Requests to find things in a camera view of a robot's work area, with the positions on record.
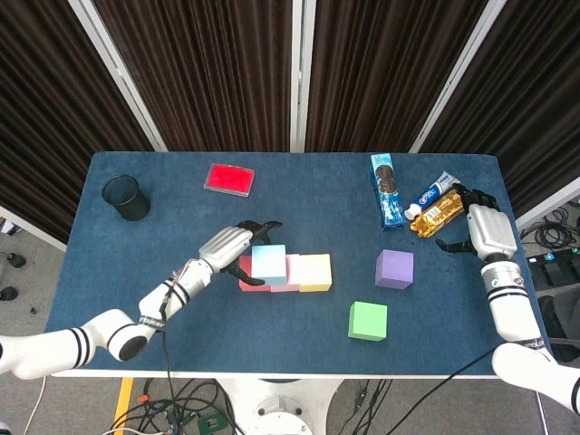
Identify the red ink pad case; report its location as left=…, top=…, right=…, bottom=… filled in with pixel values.
left=203, top=162, right=256, bottom=198

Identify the black floor cable bundle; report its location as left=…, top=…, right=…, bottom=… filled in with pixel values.
left=112, top=379, right=241, bottom=435

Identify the blue cookie box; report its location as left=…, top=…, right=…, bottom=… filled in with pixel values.
left=370, top=152, right=406, bottom=231

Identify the purple cube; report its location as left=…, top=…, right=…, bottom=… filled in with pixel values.
left=374, top=248, right=415, bottom=290

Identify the white blue toothpaste tube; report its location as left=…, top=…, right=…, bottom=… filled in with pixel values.
left=404, top=170, right=462, bottom=221

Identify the black cable with inline plug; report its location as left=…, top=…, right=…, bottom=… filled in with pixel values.
left=353, top=379, right=393, bottom=435

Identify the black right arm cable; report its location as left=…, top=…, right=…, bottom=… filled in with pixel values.
left=393, top=346, right=499, bottom=435

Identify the white table frame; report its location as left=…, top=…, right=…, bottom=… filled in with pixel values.
left=44, top=369, right=545, bottom=381

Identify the light blue cube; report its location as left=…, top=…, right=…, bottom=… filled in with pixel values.
left=250, top=244, right=288, bottom=280

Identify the green cube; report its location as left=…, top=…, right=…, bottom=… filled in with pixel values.
left=347, top=300, right=389, bottom=342

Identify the pink cube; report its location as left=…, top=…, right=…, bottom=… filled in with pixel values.
left=270, top=253, right=303, bottom=294

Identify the gold foil snack pack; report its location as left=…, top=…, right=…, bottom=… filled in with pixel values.
left=410, top=188, right=470, bottom=238

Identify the blue table cloth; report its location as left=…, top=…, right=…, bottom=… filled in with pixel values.
left=43, top=150, right=557, bottom=376

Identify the red-orange cube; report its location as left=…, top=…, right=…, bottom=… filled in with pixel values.
left=238, top=256, right=273, bottom=293

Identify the black cable pile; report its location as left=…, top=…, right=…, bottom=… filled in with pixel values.
left=520, top=206, right=580, bottom=255

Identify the yellow floor tape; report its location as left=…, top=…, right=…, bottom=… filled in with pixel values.
left=112, top=378, right=136, bottom=425

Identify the yellow cube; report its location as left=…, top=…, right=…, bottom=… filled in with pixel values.
left=298, top=253, right=334, bottom=293

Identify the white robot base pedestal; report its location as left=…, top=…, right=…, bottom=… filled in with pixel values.
left=216, top=377, right=342, bottom=435

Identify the black mesh pen cup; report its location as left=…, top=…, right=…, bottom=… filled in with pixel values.
left=101, top=174, right=151, bottom=222

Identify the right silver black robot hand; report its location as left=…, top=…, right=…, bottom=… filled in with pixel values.
left=435, top=182, right=519, bottom=263

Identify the brown partition panel white frame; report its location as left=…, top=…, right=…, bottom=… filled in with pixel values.
left=0, top=0, right=169, bottom=253
left=301, top=0, right=507, bottom=154
left=410, top=0, right=580, bottom=230
left=81, top=0, right=303, bottom=153

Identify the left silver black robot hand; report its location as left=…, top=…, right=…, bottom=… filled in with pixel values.
left=198, top=220, right=284, bottom=286

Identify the green circuit board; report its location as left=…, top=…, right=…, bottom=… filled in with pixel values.
left=198, top=412, right=227, bottom=434

